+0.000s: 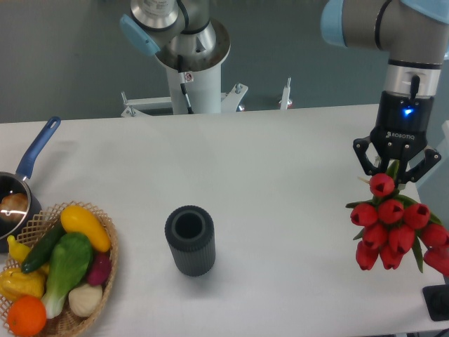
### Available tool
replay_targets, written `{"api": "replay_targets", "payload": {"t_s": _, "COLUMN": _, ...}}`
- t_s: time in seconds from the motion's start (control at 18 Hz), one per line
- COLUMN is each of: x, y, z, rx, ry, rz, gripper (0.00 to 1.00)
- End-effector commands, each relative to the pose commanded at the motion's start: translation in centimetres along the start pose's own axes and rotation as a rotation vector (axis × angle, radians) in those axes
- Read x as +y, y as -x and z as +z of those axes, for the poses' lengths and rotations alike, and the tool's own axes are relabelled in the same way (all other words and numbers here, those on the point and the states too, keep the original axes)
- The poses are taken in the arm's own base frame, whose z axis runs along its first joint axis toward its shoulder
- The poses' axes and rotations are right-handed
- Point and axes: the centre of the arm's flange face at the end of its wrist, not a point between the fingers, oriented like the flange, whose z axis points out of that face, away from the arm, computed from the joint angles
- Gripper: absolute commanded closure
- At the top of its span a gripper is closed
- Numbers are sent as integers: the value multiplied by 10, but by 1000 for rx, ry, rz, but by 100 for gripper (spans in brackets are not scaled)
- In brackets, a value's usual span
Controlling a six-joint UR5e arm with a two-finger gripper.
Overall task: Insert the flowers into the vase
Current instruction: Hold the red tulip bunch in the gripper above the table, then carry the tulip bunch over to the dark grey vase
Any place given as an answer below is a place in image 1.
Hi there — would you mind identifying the purple red radish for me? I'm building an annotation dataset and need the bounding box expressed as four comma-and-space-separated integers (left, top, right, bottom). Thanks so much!
86, 253, 112, 286

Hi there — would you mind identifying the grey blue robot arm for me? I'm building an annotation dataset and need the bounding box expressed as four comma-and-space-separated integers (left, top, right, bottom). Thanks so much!
119, 1, 448, 185

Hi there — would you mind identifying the white frame at right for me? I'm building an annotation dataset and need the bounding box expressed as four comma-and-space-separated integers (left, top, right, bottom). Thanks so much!
416, 120, 448, 189

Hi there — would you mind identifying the green bok choy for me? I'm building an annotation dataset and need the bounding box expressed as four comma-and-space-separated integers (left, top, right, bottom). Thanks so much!
41, 232, 93, 319

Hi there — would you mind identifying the blue handled saucepan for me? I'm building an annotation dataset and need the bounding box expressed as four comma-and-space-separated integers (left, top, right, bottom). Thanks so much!
1, 117, 61, 253

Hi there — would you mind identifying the white garlic bulb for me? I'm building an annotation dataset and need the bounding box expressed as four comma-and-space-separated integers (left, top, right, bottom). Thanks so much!
69, 284, 103, 317

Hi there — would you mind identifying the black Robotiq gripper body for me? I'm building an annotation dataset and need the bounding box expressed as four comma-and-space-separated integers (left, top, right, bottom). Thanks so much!
370, 91, 434, 169

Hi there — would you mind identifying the red tulip bouquet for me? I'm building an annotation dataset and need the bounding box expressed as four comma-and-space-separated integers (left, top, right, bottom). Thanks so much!
346, 160, 448, 277

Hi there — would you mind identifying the woven wicker basket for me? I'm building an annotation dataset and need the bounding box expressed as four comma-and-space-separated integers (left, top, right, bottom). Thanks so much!
1, 201, 119, 336

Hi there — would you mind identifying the dark grey ribbed vase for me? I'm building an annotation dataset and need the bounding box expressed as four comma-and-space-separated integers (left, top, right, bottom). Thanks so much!
164, 205, 216, 277

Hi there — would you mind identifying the yellow squash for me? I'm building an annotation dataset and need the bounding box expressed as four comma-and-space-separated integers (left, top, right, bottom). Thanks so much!
60, 205, 112, 253

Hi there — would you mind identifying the yellow banana pepper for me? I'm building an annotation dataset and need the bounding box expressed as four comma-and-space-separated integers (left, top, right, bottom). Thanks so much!
7, 235, 32, 265

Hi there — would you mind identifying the orange fruit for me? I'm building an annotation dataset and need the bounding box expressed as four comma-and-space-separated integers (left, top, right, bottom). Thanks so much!
6, 296, 47, 336

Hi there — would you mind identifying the white pedestal base frame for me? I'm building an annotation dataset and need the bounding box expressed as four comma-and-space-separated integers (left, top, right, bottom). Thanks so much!
121, 77, 293, 117

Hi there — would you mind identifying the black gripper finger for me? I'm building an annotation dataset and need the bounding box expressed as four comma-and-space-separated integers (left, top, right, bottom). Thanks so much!
396, 145, 436, 190
352, 136, 382, 176

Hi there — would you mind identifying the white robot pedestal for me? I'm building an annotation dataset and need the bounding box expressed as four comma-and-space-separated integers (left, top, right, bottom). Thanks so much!
156, 18, 231, 114

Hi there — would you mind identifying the brown bread roll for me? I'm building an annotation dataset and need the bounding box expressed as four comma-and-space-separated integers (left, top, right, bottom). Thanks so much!
1, 193, 28, 223

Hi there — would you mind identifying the green cucumber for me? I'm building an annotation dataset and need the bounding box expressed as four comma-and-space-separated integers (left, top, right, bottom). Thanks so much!
21, 222, 66, 274

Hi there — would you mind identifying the black device at edge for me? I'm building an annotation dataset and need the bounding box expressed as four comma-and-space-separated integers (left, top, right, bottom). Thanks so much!
422, 284, 448, 322

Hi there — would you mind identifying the black pedestal cable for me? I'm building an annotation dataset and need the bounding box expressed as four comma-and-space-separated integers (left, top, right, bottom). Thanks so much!
175, 54, 195, 114

